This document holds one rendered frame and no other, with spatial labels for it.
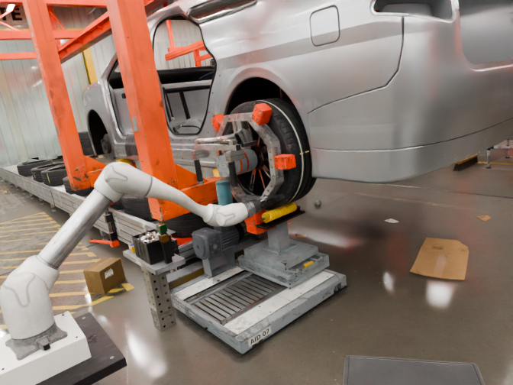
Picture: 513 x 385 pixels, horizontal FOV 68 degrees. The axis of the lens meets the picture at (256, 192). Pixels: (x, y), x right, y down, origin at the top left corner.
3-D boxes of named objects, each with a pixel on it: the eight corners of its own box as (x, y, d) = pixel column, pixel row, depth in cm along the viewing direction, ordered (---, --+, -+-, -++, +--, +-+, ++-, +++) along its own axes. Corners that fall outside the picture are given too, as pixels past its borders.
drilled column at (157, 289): (176, 323, 221) (162, 257, 211) (161, 331, 215) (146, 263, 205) (169, 318, 229) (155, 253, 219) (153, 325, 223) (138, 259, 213)
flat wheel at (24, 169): (60, 169, 796) (57, 158, 790) (27, 177, 747) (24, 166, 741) (46, 169, 837) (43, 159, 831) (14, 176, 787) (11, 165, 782)
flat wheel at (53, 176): (61, 179, 668) (58, 165, 662) (95, 175, 656) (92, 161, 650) (35, 188, 605) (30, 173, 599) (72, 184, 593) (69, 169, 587)
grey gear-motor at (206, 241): (260, 260, 271) (253, 213, 262) (211, 284, 245) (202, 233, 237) (244, 254, 284) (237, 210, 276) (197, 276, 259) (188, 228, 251)
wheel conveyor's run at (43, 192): (116, 197, 584) (111, 173, 574) (56, 214, 532) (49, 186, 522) (30, 170, 1101) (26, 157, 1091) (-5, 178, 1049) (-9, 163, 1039)
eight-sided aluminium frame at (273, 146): (288, 208, 214) (276, 109, 201) (279, 211, 210) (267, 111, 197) (230, 197, 255) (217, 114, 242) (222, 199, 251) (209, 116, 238)
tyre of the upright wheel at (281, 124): (308, 218, 241) (333, 121, 206) (281, 231, 227) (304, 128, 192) (243, 172, 280) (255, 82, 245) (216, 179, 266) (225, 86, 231)
